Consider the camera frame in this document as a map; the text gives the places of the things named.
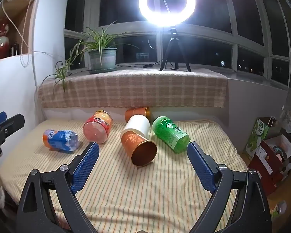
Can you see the checked beige cloth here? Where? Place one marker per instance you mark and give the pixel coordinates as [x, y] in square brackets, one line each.
[135, 89]

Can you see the green plant pot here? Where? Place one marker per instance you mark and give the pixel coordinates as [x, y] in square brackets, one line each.
[102, 58]

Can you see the small orange cup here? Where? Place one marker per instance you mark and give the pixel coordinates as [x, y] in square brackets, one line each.
[135, 111]

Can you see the blue label plastic bottle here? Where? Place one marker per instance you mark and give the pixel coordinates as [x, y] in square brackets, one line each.
[59, 139]

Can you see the white cup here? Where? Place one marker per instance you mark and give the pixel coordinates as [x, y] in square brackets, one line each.
[138, 125]

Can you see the red label plastic jar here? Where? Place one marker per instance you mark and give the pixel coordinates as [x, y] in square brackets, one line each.
[98, 128]

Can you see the window frame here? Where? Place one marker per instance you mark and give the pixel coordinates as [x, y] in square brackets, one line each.
[131, 34]

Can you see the spider plant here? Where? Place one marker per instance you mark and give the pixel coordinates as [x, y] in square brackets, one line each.
[99, 38]

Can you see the black tripod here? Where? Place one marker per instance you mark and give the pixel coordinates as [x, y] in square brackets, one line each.
[171, 46]

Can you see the plant pot saucer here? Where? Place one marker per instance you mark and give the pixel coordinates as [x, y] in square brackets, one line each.
[104, 71]

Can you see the green plastic bottle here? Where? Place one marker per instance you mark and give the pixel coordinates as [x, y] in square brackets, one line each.
[169, 132]

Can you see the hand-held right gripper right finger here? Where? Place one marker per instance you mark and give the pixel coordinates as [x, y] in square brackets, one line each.
[201, 167]

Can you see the striped yellow bed sheet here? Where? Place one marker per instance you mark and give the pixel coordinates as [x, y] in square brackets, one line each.
[140, 194]

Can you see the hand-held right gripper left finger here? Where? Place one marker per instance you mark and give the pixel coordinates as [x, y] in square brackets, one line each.
[86, 167]

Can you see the red cardboard box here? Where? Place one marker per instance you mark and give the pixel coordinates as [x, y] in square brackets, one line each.
[269, 167]

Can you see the large orange cup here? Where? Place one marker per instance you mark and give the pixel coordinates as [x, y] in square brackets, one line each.
[133, 142]

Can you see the wooden shelf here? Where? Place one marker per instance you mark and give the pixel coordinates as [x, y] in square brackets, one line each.
[26, 19]

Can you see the green paper bag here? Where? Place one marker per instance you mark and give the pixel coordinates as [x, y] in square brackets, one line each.
[258, 138]

